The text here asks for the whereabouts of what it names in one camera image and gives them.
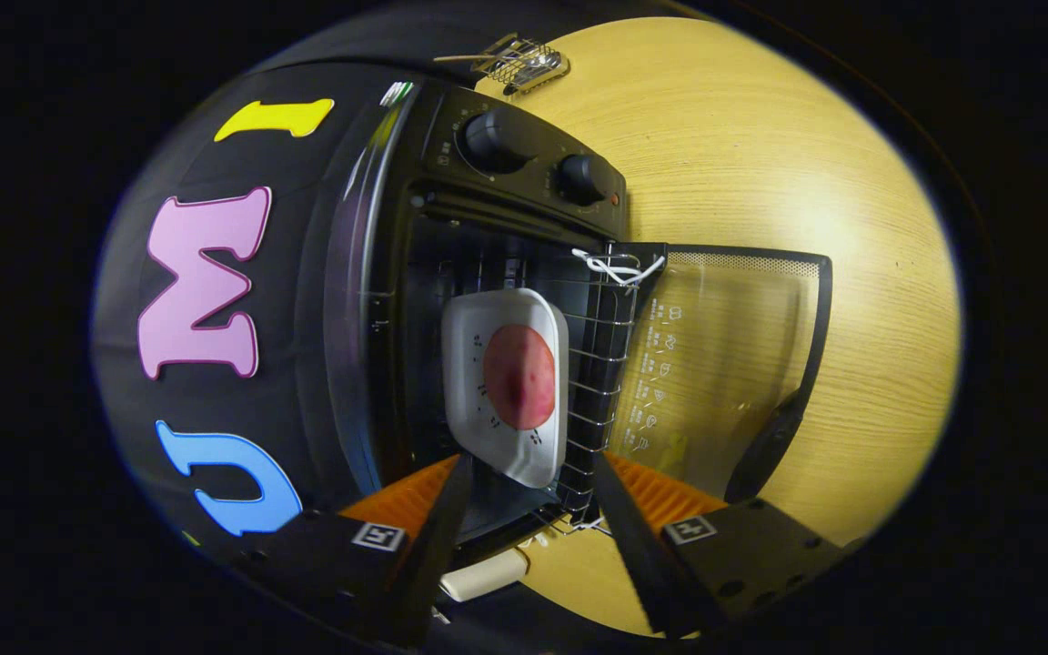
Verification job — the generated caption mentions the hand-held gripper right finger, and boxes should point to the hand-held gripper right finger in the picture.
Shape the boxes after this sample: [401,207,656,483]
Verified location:
[591,451,845,638]

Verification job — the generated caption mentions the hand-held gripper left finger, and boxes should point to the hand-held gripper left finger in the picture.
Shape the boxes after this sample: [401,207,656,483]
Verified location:
[237,454,474,645]

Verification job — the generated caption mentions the white square plate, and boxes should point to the white square plate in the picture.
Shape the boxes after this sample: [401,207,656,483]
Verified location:
[441,288,570,489]

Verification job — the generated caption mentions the black toaster oven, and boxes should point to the black toaster oven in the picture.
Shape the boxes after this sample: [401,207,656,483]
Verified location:
[324,77,834,567]

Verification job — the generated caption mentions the white bread toaster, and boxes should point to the white bread toaster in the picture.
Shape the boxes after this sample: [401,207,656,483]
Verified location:
[438,548,531,603]

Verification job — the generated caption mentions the wire basket holder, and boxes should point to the wire basket holder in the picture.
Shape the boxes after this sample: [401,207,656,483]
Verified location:
[469,34,571,96]

